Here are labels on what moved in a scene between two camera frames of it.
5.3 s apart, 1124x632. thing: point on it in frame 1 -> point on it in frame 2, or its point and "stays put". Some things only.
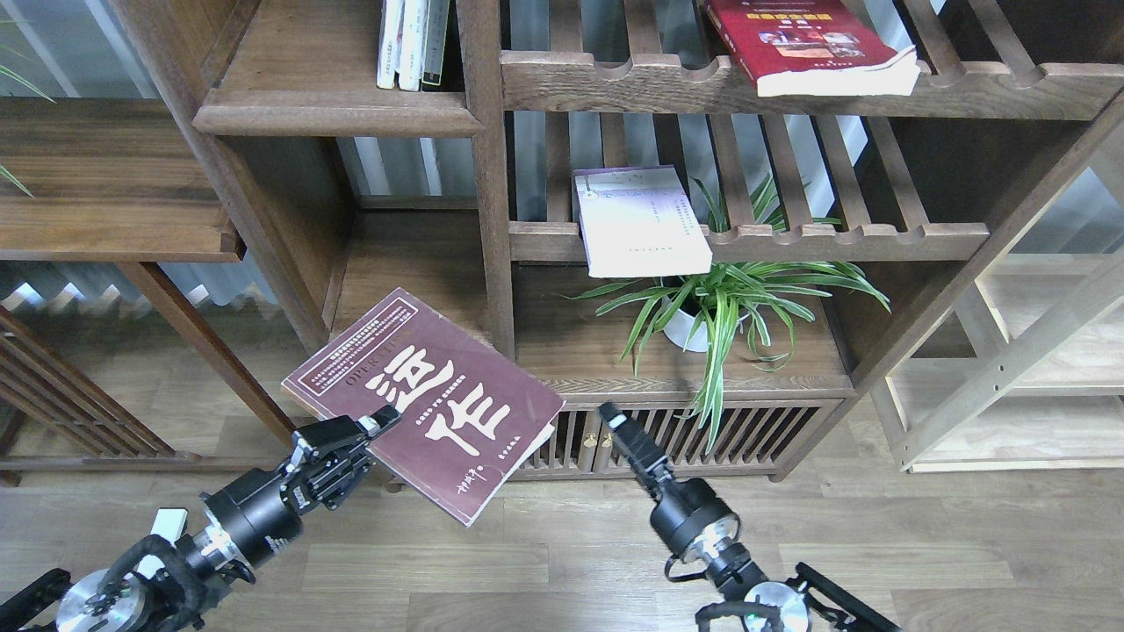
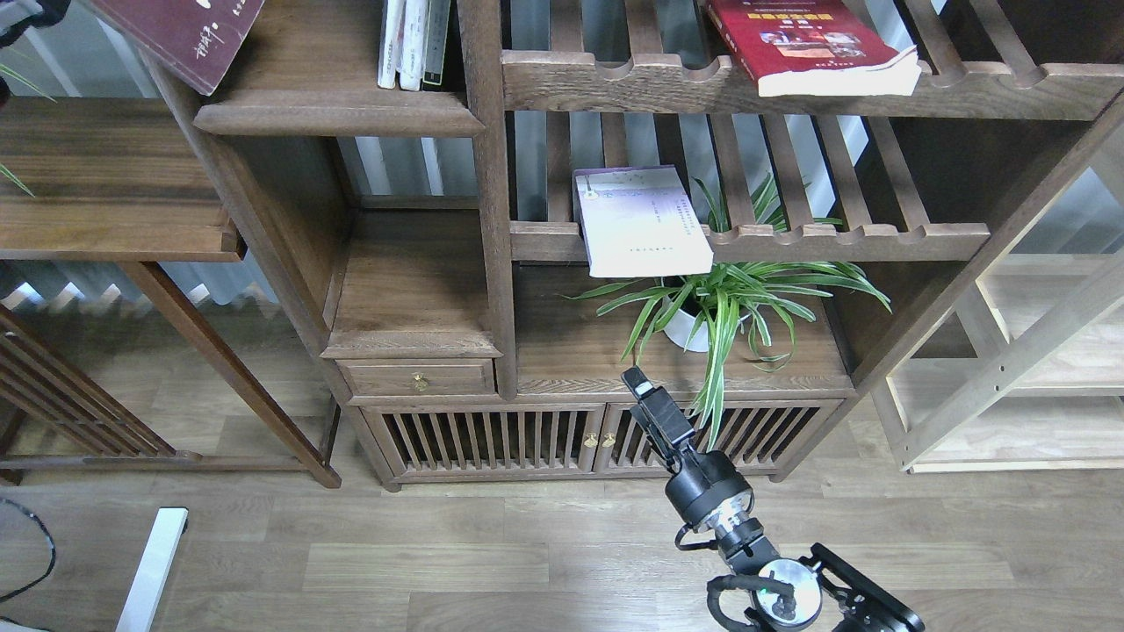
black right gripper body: x=688 y=514 -> x=706 y=487
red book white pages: x=803 y=48 stays put
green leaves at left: x=18 y=77 stays put
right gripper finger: x=615 y=417 -> x=637 y=382
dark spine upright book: x=435 y=45 stays put
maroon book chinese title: x=469 y=418 -> x=195 y=40
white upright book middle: x=413 y=47 stays put
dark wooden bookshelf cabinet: x=710 y=218 stays put
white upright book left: x=392 y=21 stays put
